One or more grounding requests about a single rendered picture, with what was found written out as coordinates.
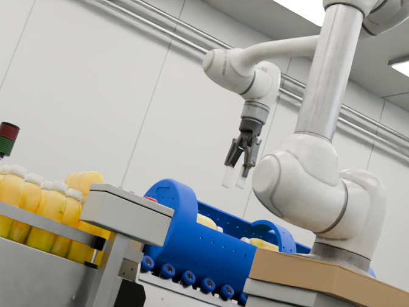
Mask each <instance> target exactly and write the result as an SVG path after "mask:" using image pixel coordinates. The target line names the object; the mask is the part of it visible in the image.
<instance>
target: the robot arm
mask: <svg viewBox="0 0 409 307"><path fill-rule="evenodd" d="M322 5H323V9H324V12H325V13H326V14H325V16H324V21H323V25H322V28H321V32H320V34H319V35H314V36H309V37H301V38H292V39H286V40H278V41H269V42H265V43H260V44H256V45H254V46H251V47H248V48H246V49H241V48H235V49H231V50H228V49H227V50H223V49H213V50H211V51H209V52H208V53H207V54H206V55H205V57H204V59H203V70H204V73H205V74H206V75H207V76H208V77H209V78H210V79H211V80H212V81H213V82H214V83H216V84H218V85H219V86H221V87H222V88H224V89H226V90H229V91H232V92H234V93H237V94H238V95H240V96H241V97H242V98H243V99H245V103H244V105H243V109H242V113H241V115H240V118H241V119H242V120H241V122H240V126H239V131H240V135H239V137H238V138H237V139H235V138H233V139H232V144H231V147H230V149H229V152H228V154H227V157H226V160H225V162H224V165H225V166H226V167H227V168H226V172H225V176H224V178H223V182H222V186H224V187H226V188H228V189H229V187H230V185H231V181H232V178H233V175H234V171H235V168H234V167H235V165H236V163H237V161H238V160H239V158H240V156H241V154H242V152H245V153H244V164H242V167H241V169H240V172H239V176H238V179H237V183H236V187H238V188H240V189H243V188H244V186H245V182H246V178H247V176H248V173H249V171H250V169H251V168H252V167H255V166H256V167H255V169H254V171H253V175H252V188H253V192H254V195H255V196H256V198H257V199H258V201H260V203H261V204H262V205H263V206H264V207H265V208H266V209H267V210H268V211H269V212H271V213H272V214H274V215H275V216H277V217H278V218H280V219H282V220H284V221H286V222H288V223H290V224H292V225H295V226H297V227H299V228H303V229H305V230H309V231H311V232H312V233H313V234H315V235H316V237H315V241H314V243H313V246H312V249H311V251H310V253H309V254H302V253H292V255H296V256H301V257H305V258H310V259H316V260H319V261H325V262H328V263H334V264H339V265H341V266H344V267H347V268H349V269H352V270H354V271H357V272H360V273H362V274H364V275H367V276H369V277H372V276H371V274H369V267H370V264H371V259H372V256H373V254H374V251H375V249H376V247H377V243H378V241H379V238H380V234H381V231H382V227H383V222H384V218H385V213H386V192H385V187H384V185H383V183H382V182H381V180H380V179H379V178H378V177H377V176H376V175H374V174H372V173H370V172H368V171H364V170H362V169H356V168H352V169H345V170H343V171H341V172H338V155H337V153H336V151H335V149H334V147H333V146H332V140H333V137H334V133H335V128H336V125H337V121H338V116H339V113H340V108H341V104H342V101H343V96H344V92H345V89H346V84H347V81H348V77H349V72H350V69H351V65H352V60H353V57H354V52H355V48H356V45H357V43H360V42H362V41H365V40H367V39H370V38H373V37H376V36H378V35H380V34H382V33H384V32H386V31H388V30H391V29H392V28H394V27H396V26H397V25H399V24H400V23H402V22H403V21H405V20H406V19H407V18H408V17H409V0H322ZM310 55H314V58H313V62H312V66H311V69H310V73H309V78H308V81H307V85H306V89H305V92H304V96H303V99H302V103H301V108H300V111H299V115H298V119H297V122H296V126H295V131H294V133H293V135H290V136H288V137H287V138H286V139H284V140H283V141H281V142H280V145H279V147H278V148H277V149H276V150H272V151H271V152H269V153H267V154H266V155H265V156H263V157H262V158H261V159H260V161H259V162H258V164H257V165H256V161H257V156H258V152H259V147H260V144H261V142H262V140H261V139H260V138H258V136H260V134H261V131H262V128H263V126H264V125H265V124H266V122H267V118H268V115H269V113H270V109H271V107H272V105H273V104H274V102H275V100H276V96H277V94H278V90H279V84H280V79H281V72H280V69H279V68H278V67H277V66H276V65H275V64H273V63H270V62H266V61H264V60H269V59H274V58H288V57H302V56H310ZM262 61H264V62H262ZM259 62H260V63H259ZM257 63H258V64H257ZM255 64H257V65H256V66H255ZM254 66H255V67H254ZM372 278H374V277H372ZM375 279H376V278H375Z"/></svg>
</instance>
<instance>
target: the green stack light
mask: <svg viewBox="0 0 409 307"><path fill-rule="evenodd" d="M14 145H15V142H14V141H12V140H10V139H7V138H4V137H2V136H0V153H1V154H3V155H4V156H5V157H9V156H10V155H11V153H12V150H13V147H14Z"/></svg>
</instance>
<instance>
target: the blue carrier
mask: <svg viewBox="0 0 409 307"><path fill-rule="evenodd" d="M143 197H151V198H153V199H155V200H157V203H158V204H161V205H164V206H166V207H168V208H171V209H173V210H174V213H173V216H172V218H171V219H172V220H171V222H170V225H169V229H168V231H167V234H166V238H165V241H164V244H163V246H162V247H158V246H155V245H148V244H147V248H146V251H145V254H144V256H149V257H151V259H152V260H153V262H154V264H155V265H154V268H153V269H152V270H150V271H152V272H154V273H158V274H160V271H161V266H162V265H163V264H165V263H169V264H171V265H172V266H173V267H174V269H175V275H174V276H173V277H172V279H174V280H178V281H180V280H181V275H182V273H183V272H184V271H186V270H189V271H191V272H192V273H193V274H194V275H195V283H194V284H192V286H195V287H198V288H200V286H201V282H202V280H203V279H204V278H210V279H211V280H212V281H213V282H214V284H215V289H214V290H213V291H212V292H213V293H215V294H218V295H219V294H220V292H221V291H220V289H221V287H222V286H223V285H224V284H228V285H230V286H231V287H232V289H233V291H234V295H233V297H232V298H231V299H232V300H235V301H238V299H239V294H240V293H241V292H242V291H243V289H244V285H245V282H246V279H247V278H248V277H249V274H250V270H251V266H252V263H253V259H254V256H255V253H256V250H257V246H255V245H252V244H249V243H247V242H245V241H242V240H241V239H242V238H248V239H251V238H258V239H261V240H264V241H266V242H269V243H271V244H274V245H276V246H278V247H279V250H278V252H282V253H288V254H291V255H292V253H302V254H309V253H310V251H311V249H312V248H310V247H308V246H305V245H303V244H300V243H298V242H296V241H294V239H293V236H292V234H291V233H290V232H289V231H288V230H287V229H286V228H284V227H282V226H280V225H278V224H275V223H273V222H270V221H268V220H258V221H254V222H252V223H251V222H248V221H246V220H244V219H241V218H239V217H237V216H234V215H232V214H229V213H227V212H225V211H222V210H220V209H218V208H216V207H213V206H211V205H208V204H206V203H204V202H201V201H199V200H197V197H196V195H195V192H194V190H193V189H192V188H191V187H190V186H187V185H185V184H183V183H180V182H178V181H176V180H174V179H171V178H166V179H163V180H160V181H158V182H157V183H155V184H154V185H153V186H152V187H151V188H150V189H149V190H148V191H147V192H146V193H145V194H144V196H143ZM198 214H201V215H203V216H206V217H208V218H210V219H211V220H213V221H214V222H215V224H216V225H217V226H218V227H221V228H222V230H223V232H220V231H217V230H215V229H213V228H210V227H207V226H205V225H203V224H200V223H198V222H197V216H198ZM271 230H273V231H274V232H272V231H271ZM244 255H245V256H244Z"/></svg>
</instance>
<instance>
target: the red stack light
mask: <svg viewBox="0 0 409 307"><path fill-rule="evenodd" d="M18 134H19V130H17V129H16V128H13V127H11V126H9V125H5V124H0V136H2V137H4V138H7V139H10V140H12V141H14V142H16V139H17V136H18Z"/></svg>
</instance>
